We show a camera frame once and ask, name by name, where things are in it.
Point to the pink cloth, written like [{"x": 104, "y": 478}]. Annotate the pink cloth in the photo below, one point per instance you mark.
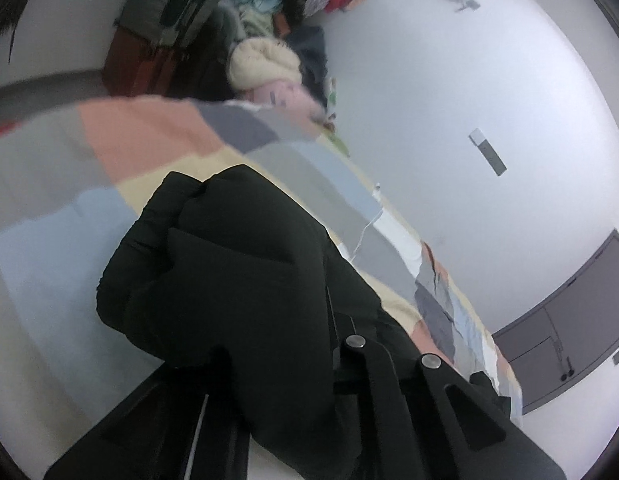
[{"x": 284, "y": 97}]

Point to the grey suitcase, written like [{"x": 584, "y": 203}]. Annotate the grey suitcase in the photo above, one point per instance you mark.
[{"x": 164, "y": 10}]

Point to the cream fleece blanket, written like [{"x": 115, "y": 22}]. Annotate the cream fleece blanket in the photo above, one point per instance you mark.
[{"x": 262, "y": 62}]

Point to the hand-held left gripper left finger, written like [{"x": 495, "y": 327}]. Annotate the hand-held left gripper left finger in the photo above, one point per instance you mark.
[{"x": 154, "y": 460}]

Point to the black puffer jacket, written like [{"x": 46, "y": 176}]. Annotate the black puffer jacket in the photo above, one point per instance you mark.
[{"x": 239, "y": 260}]

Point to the pile of dark clothes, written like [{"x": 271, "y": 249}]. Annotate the pile of dark clothes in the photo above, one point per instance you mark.
[{"x": 304, "y": 45}]

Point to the white and grey wall panel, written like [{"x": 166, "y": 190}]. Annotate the white and grey wall panel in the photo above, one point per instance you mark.
[{"x": 487, "y": 152}]

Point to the red suitcase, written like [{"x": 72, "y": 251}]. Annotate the red suitcase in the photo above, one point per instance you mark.
[{"x": 139, "y": 65}]

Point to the grey door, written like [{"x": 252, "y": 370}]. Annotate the grey door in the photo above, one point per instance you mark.
[{"x": 579, "y": 320}]

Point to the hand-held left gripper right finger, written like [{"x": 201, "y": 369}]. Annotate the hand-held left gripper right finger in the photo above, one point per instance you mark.
[{"x": 389, "y": 410}]

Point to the checkered patchwork bed blanket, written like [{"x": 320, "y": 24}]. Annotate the checkered patchwork bed blanket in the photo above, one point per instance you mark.
[{"x": 64, "y": 200}]

